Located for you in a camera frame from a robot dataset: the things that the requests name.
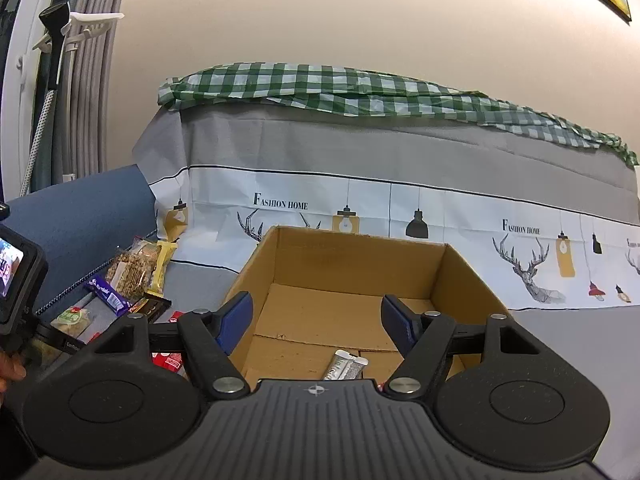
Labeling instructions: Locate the green checkered cloth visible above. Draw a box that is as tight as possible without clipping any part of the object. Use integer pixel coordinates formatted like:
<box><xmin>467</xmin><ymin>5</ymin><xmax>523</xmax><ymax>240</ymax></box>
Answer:
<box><xmin>157</xmin><ymin>61</ymin><xmax>640</xmax><ymax>167</ymax></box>

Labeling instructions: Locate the white plastic hanger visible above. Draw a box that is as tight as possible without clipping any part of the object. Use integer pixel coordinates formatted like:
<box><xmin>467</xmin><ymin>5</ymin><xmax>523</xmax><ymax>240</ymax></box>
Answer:
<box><xmin>32</xmin><ymin>10</ymin><xmax>125</xmax><ymax>86</ymax></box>

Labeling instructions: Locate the dark brown snack packet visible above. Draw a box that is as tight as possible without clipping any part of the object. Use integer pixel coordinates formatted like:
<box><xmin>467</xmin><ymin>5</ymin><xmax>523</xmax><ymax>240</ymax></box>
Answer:
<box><xmin>131</xmin><ymin>291</ymin><xmax>173</xmax><ymax>322</ymax></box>

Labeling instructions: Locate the printed grey white sofa cover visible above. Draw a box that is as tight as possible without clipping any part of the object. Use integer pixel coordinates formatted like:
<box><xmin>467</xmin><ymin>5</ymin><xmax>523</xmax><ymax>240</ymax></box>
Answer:
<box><xmin>132</xmin><ymin>104</ymin><xmax>640</xmax><ymax>313</ymax></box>

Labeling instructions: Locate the clear oat cracker packet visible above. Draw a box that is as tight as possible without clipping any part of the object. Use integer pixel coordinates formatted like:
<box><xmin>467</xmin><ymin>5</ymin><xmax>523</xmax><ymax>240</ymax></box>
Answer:
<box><xmin>105</xmin><ymin>247</ymin><xmax>166</xmax><ymax>302</ymax></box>

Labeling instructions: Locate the white braided hose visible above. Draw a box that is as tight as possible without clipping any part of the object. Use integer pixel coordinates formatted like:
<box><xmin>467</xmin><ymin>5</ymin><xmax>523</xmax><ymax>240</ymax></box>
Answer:
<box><xmin>19</xmin><ymin>89</ymin><xmax>55</xmax><ymax>199</ymax></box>

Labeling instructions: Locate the clear biscuit bag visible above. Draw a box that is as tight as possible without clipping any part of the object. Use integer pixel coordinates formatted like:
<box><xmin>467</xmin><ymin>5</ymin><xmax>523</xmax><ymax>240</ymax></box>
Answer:
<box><xmin>131</xmin><ymin>233</ymin><xmax>162</xmax><ymax>261</ymax></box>

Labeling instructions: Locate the green snack packet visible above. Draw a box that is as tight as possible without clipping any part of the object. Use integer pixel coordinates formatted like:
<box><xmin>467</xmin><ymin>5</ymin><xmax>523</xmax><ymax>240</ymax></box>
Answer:
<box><xmin>50</xmin><ymin>305</ymin><xmax>94</xmax><ymax>337</ymax></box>

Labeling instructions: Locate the black handle tool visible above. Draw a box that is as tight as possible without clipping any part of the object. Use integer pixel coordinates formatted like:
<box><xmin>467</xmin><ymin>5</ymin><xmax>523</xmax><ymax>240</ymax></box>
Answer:
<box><xmin>39</xmin><ymin>2</ymin><xmax>71</xmax><ymax>92</ymax></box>

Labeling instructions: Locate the red snack packet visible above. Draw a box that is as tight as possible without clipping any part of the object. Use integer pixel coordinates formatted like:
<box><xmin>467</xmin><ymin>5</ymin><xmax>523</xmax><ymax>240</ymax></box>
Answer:
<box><xmin>151</xmin><ymin>310</ymin><xmax>187</xmax><ymax>372</ymax></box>

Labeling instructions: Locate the silver snack bar packet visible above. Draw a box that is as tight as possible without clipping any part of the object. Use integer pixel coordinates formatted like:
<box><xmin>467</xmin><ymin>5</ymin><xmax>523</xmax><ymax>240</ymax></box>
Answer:
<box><xmin>322</xmin><ymin>349</ymin><xmax>370</xmax><ymax>381</ymax></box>

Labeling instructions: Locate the person's left hand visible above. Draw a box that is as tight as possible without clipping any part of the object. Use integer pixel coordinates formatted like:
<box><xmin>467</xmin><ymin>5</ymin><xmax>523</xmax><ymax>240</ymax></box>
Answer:
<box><xmin>0</xmin><ymin>351</ymin><xmax>27</xmax><ymax>394</ymax></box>

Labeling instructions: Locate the purple snack packet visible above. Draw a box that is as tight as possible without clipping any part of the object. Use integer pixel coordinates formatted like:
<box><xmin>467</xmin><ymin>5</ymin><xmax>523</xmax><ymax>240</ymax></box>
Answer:
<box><xmin>85</xmin><ymin>276</ymin><xmax>132</xmax><ymax>317</ymax></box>

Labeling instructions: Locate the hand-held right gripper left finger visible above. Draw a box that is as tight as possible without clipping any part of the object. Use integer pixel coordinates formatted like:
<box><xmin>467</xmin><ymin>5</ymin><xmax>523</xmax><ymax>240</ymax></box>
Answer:
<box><xmin>85</xmin><ymin>291</ymin><xmax>254</xmax><ymax>402</ymax></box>

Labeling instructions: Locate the blue fabric sofa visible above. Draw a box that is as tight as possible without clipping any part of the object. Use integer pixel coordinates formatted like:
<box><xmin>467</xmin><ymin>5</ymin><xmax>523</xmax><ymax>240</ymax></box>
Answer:
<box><xmin>0</xmin><ymin>163</ymin><xmax>159</xmax><ymax>322</ymax></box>

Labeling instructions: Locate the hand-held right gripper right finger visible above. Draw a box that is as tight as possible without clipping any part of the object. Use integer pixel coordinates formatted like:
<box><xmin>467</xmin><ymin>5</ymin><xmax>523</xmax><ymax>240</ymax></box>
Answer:
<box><xmin>381</xmin><ymin>294</ymin><xmax>545</xmax><ymax>403</ymax></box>

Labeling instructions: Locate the grey curtain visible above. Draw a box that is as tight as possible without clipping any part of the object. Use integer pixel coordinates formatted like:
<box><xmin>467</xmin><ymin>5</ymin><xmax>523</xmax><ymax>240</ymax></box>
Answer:
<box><xmin>29</xmin><ymin>0</ymin><xmax>134</xmax><ymax>196</ymax></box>

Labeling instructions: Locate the yellow snack packet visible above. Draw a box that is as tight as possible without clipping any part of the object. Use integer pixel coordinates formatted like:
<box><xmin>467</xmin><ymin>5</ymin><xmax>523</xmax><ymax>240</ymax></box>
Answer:
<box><xmin>145</xmin><ymin>240</ymin><xmax>179</xmax><ymax>294</ymax></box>

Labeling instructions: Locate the brown cardboard box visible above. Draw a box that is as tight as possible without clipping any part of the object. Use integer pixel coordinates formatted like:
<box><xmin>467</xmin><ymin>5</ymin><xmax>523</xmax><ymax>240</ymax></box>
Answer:
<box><xmin>222</xmin><ymin>225</ymin><xmax>517</xmax><ymax>397</ymax></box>

